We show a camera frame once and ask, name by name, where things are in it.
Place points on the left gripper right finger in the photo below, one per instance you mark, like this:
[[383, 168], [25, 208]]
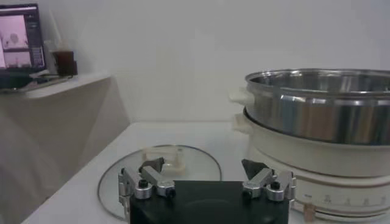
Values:
[[259, 179]]

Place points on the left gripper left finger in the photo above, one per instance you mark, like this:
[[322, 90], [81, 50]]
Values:
[[152, 179]]

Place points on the perforated steel steamer basket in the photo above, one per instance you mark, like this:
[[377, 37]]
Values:
[[320, 115]]

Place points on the cream electric cooker base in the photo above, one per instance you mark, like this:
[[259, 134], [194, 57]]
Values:
[[320, 158]]

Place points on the white side desk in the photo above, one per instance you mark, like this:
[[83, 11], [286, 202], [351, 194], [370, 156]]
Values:
[[61, 121]]

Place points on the iced coffee plastic cup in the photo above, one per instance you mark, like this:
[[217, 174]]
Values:
[[64, 62]]

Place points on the laptop with lit screen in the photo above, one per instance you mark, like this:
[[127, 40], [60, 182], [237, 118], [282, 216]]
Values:
[[18, 39]]

